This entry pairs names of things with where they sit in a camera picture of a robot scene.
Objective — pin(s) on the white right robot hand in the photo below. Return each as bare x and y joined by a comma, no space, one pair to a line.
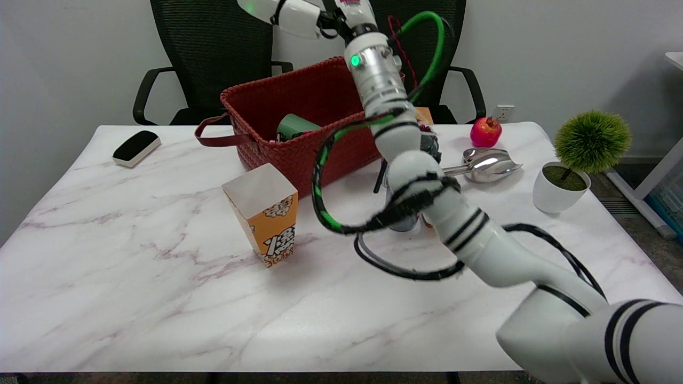
299,13

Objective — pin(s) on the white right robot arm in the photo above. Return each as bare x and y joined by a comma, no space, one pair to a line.
507,250

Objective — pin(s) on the brown woven storage basket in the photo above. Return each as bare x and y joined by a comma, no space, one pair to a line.
283,160

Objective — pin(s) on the blue storage bin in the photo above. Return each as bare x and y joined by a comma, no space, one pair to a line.
669,205

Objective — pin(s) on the black mesh office chair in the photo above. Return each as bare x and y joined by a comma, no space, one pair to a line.
213,58
445,114

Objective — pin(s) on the green cup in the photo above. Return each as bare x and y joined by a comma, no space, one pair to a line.
293,127

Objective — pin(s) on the orange flat box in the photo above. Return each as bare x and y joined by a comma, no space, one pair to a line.
425,116

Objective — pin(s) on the purple grape bunch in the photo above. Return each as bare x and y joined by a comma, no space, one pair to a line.
426,128

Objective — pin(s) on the dark lidded jar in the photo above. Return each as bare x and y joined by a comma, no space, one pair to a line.
431,146

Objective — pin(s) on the black white board eraser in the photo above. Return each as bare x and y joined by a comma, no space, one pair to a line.
136,146

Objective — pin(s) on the orange popcorn box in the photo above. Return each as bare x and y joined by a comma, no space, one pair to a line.
267,224

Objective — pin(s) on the red pomegranate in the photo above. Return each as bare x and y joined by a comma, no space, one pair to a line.
485,132

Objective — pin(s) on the shiny metal scoop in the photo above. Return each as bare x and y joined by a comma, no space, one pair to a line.
488,165

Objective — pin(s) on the green ball plant white pot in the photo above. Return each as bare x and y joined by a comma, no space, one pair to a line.
589,141

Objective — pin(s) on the white wall outlet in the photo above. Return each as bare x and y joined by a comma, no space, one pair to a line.
504,112

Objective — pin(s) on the white desk frame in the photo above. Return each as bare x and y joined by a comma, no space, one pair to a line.
656,176

